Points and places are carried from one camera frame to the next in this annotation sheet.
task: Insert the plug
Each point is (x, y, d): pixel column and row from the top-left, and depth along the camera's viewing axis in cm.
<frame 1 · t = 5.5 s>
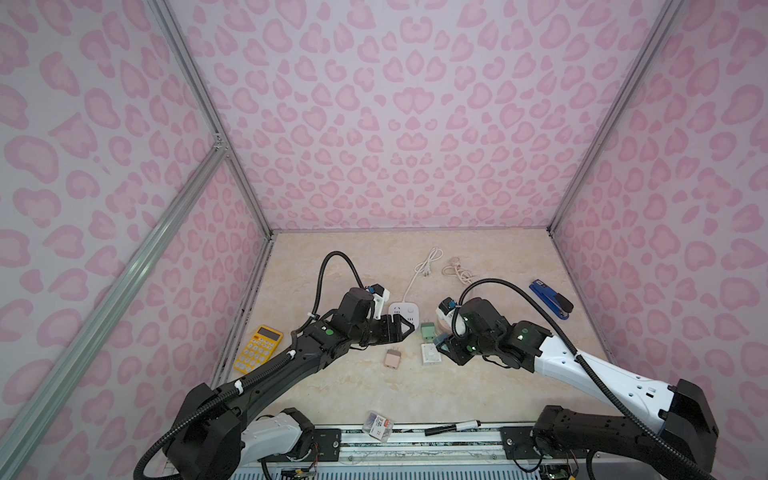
left hand: (412, 332, 76), fingers open
right hand: (442, 342, 76), fingers open
pink charger plug: (392, 359, 88), point 2 cm above the table
white charger plug: (430, 354, 87), point 3 cm above the table
blue stapler: (556, 301, 99), point 3 cm above the table

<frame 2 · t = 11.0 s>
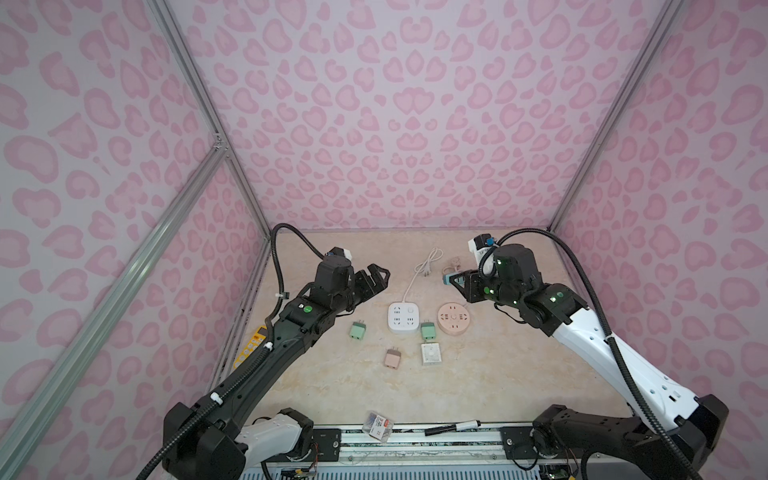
left hand: (387, 280, 75), fingers open
right hand: (454, 275, 72), fingers open
green charger plug: (358, 329, 94), on the table
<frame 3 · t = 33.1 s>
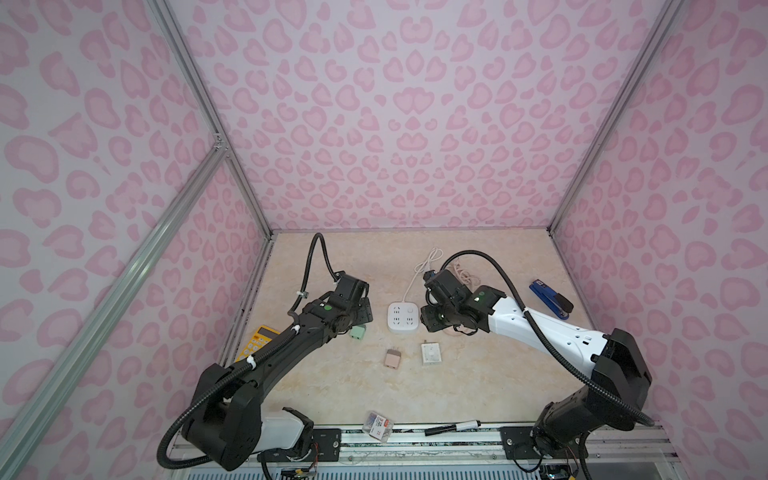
left hand: (365, 309, 85), fingers open
right hand: (426, 314, 81), fingers open
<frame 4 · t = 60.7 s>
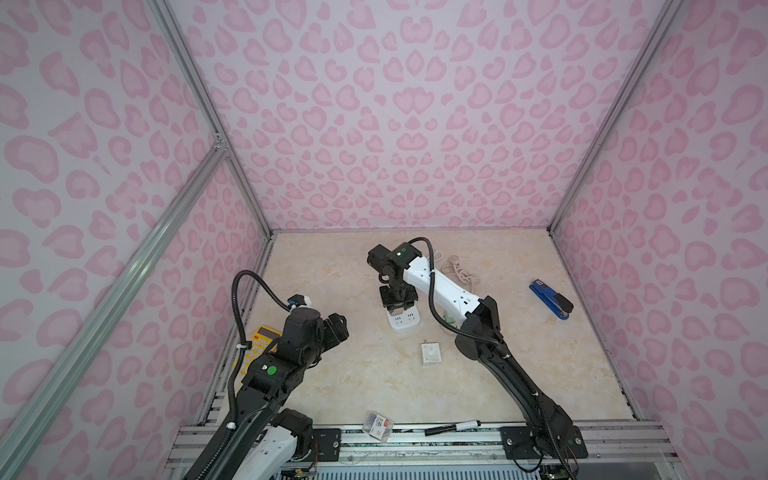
left hand: (342, 323, 76), fingers open
right hand: (391, 308, 91), fingers open
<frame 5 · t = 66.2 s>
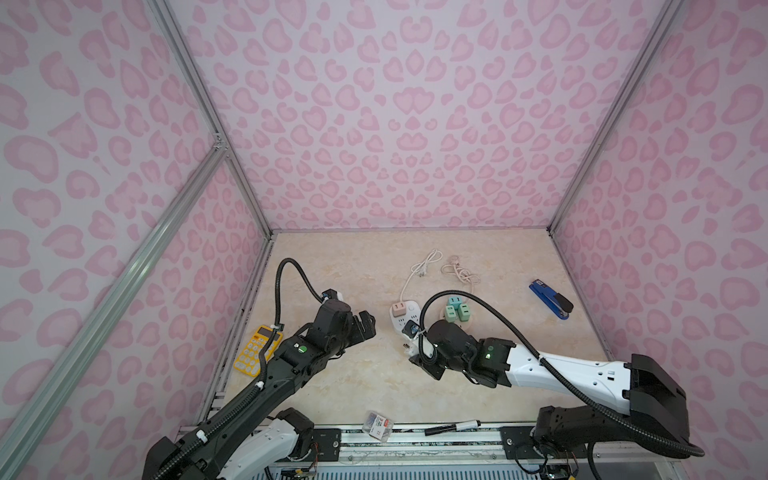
left hand: (370, 324, 79), fingers open
right hand: (415, 348, 77), fingers open
teal dual USB charger: (455, 305, 92), point 8 cm above the table
green charger plug 2: (464, 311, 92), point 7 cm above the table
